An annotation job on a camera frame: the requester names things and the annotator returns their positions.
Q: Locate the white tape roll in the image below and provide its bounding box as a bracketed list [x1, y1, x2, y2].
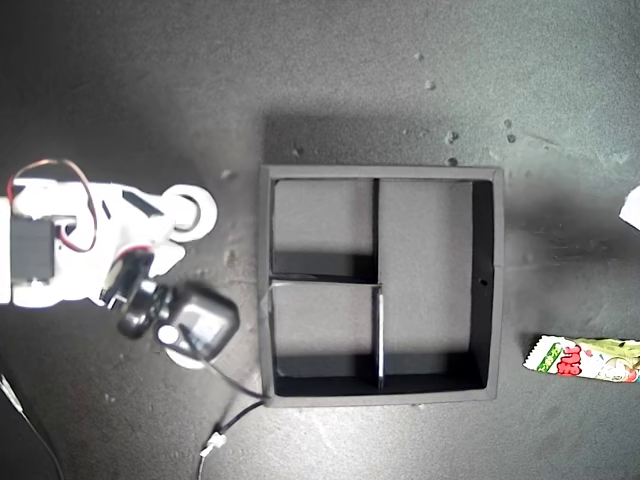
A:
[163, 347, 207, 371]
[163, 184, 220, 244]

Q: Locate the green printed snack bar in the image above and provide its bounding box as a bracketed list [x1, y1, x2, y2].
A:
[522, 334, 640, 385]

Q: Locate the black compartment tray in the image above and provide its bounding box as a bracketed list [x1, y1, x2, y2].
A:
[258, 164, 506, 409]

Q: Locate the red arm wire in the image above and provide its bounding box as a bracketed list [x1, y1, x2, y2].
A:
[8, 158, 99, 252]

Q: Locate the black camera box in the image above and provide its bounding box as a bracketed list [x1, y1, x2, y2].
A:
[116, 278, 241, 362]

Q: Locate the black camera cable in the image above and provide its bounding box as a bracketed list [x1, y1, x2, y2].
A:
[177, 324, 274, 480]

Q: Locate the thin black white cable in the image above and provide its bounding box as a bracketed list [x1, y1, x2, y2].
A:
[0, 373, 67, 480]

